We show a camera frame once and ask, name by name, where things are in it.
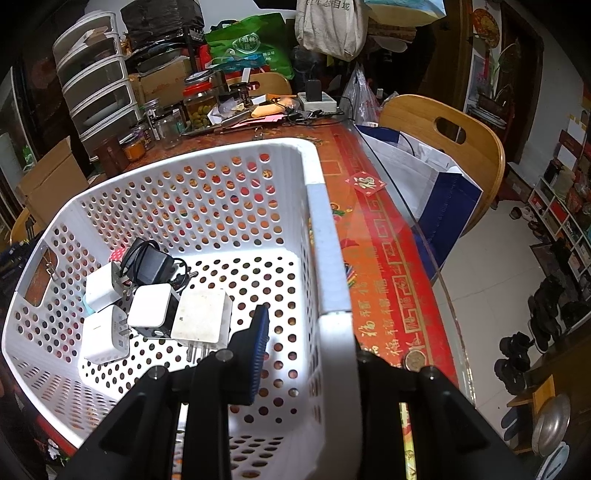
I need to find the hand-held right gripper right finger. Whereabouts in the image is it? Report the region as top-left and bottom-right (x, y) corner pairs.
(356, 352), (522, 480)

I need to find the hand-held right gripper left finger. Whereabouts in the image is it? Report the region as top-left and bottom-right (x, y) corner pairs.
(58, 305), (271, 480)

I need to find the white perforated plastic basket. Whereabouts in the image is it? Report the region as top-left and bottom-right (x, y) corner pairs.
(0, 137), (365, 480)

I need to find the large white power adapter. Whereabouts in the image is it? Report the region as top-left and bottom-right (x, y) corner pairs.
(170, 288), (234, 365)

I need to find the white and black cube charger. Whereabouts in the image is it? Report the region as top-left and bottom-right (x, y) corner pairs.
(127, 284), (178, 340)

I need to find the red patterned tablecloth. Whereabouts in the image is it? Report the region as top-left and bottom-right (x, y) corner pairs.
(46, 113), (462, 480)

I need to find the pair of black shoes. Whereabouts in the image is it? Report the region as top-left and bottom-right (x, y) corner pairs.
(493, 332), (536, 395)

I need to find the wooden stool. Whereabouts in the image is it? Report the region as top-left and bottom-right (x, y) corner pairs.
(505, 374), (557, 455)

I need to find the white charger with flat prongs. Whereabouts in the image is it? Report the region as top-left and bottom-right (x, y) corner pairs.
(82, 305), (132, 365)

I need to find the metal pan lid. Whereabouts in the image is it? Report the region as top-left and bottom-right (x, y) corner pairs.
(531, 394), (572, 455)

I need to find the small white cube charger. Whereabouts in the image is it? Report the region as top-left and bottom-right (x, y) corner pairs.
(85, 263), (127, 312)

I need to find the pair of black sandals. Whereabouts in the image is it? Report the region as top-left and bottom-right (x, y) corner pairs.
(526, 274), (591, 354)

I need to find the red square sticker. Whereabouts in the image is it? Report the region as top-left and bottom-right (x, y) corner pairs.
(344, 170), (387, 197)

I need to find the blue and white paper bag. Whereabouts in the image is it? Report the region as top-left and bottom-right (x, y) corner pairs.
(355, 124), (483, 273)

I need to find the empty glass jar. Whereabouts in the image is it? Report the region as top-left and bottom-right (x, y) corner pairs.
(154, 113), (185, 149)

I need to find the orange-filled jar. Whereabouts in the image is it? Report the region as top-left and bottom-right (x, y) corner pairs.
(119, 134), (147, 162)

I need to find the white cubby shelf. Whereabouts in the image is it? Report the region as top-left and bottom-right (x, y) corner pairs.
(526, 129), (591, 278)

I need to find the jar of green olives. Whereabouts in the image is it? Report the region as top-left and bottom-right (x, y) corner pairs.
(182, 83), (219, 130)

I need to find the white power strip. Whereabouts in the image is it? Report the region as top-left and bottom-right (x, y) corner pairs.
(297, 91), (340, 114)

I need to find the wooden chair backrest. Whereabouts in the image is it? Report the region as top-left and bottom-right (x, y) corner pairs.
(226, 71), (294, 97)

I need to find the large open cardboard box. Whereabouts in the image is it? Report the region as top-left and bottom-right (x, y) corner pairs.
(16, 136), (90, 227)

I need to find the white and red plastic bag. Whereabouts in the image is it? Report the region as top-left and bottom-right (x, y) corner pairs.
(339, 62), (384, 125)

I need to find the cardboard box with tray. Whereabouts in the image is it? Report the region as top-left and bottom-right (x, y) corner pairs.
(127, 58), (199, 109)

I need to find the green plastic bag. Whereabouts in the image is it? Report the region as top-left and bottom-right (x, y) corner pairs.
(204, 13), (296, 79)

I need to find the clear plastic drawer unit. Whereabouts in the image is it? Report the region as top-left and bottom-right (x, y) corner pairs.
(52, 11), (144, 153)

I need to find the beige canvas tote bag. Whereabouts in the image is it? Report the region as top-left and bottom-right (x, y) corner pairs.
(294, 0), (370, 63)

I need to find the black bag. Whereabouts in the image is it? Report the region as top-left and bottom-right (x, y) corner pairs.
(120, 0), (206, 49)

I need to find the light blue bag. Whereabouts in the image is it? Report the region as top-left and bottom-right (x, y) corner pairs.
(365, 0), (446, 26)

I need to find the black power adapter with cable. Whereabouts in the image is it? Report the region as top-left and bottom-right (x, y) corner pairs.
(119, 239), (199, 294)

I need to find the wooden chair with handle cutout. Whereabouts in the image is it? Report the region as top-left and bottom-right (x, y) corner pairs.
(379, 93), (506, 213)

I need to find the round red wall ornament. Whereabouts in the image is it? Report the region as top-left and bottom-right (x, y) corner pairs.
(471, 7), (502, 49)

